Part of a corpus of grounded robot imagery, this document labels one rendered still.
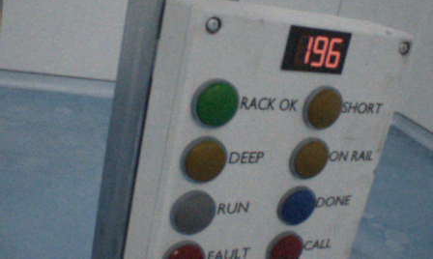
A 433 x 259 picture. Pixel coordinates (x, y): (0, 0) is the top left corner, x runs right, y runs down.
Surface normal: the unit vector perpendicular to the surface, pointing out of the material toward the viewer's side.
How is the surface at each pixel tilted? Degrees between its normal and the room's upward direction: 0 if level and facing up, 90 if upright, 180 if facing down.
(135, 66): 90
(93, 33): 90
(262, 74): 90
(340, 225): 90
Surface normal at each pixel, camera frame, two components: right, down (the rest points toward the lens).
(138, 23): -0.88, -0.02
